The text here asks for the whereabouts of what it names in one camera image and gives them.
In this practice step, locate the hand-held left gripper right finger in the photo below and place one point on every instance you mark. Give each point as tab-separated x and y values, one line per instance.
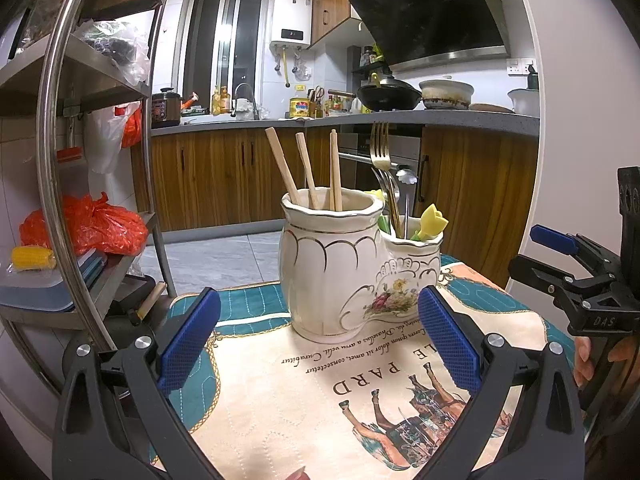
447	340

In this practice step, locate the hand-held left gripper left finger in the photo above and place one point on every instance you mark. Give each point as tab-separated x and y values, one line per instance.
192	340

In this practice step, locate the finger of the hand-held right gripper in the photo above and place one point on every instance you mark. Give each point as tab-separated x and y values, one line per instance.
540	272
552	239

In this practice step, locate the yellow plastic tongs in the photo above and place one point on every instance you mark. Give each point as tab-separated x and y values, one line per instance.
432	220

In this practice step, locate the cream floral ceramic utensil holder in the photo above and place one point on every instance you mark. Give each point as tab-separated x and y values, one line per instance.
325	280

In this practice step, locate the silver fork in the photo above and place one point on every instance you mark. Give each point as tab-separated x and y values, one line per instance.
389	185

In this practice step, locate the gold fork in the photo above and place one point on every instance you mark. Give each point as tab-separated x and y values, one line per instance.
380	155

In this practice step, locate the wooden chopstick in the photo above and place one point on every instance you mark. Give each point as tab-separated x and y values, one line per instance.
335	170
282	167
306	167

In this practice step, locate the person's right hand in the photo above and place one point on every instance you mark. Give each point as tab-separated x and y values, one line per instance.
582	360

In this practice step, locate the person's left hand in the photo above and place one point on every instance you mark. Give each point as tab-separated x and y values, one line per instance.
296	474

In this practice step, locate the printed teal tablecloth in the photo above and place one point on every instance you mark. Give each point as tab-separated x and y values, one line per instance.
300	400

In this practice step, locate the crumpled red plastic bag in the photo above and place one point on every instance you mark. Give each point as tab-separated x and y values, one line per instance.
100	225

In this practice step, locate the grey countertop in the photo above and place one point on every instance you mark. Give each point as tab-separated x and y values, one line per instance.
450	119

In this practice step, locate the wooden base cabinets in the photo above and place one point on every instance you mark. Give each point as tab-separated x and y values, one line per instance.
215	175

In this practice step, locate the blue plastic container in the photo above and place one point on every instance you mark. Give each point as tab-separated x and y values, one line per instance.
30	290

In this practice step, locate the yellow corn cob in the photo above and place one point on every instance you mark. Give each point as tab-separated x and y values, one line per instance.
32	257

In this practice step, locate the white casserole pot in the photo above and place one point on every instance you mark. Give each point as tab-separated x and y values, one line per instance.
445	94

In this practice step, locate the built-in oven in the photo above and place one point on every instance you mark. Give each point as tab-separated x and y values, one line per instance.
350	147

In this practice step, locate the black wok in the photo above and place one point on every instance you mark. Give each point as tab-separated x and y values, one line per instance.
390	96

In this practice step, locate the white plastic bag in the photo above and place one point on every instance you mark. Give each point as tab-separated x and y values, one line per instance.
105	140

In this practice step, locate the hanging red plastic bag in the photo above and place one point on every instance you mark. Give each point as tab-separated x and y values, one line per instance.
131	127

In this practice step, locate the red lidded container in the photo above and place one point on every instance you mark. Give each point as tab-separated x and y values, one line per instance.
70	155

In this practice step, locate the rice cooker pot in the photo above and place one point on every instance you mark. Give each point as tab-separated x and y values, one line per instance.
166	110

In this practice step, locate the cooking oil bottle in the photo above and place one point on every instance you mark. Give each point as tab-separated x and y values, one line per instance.
220	102

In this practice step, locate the row of seasoning bottles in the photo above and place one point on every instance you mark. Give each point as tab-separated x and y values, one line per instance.
332	105

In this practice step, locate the steel faucet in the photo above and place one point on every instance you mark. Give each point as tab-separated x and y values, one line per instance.
245	86

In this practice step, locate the black range hood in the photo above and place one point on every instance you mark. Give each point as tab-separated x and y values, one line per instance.
430	10

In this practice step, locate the steel shelf rack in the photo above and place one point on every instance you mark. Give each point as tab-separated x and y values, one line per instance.
46	110

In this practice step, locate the kitchen window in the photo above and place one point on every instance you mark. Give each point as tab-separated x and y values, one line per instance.
200	45

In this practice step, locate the clear bag dark contents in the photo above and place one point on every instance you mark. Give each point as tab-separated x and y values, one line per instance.
115	45

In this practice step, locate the white water heater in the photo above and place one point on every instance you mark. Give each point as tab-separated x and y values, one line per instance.
291	20

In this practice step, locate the wall power outlet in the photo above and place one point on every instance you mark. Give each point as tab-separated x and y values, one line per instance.
517	66

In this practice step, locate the black wall shelf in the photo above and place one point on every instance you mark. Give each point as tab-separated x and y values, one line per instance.
370	62

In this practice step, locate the wooden wall cabinet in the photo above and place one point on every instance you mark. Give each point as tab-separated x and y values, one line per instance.
330	5

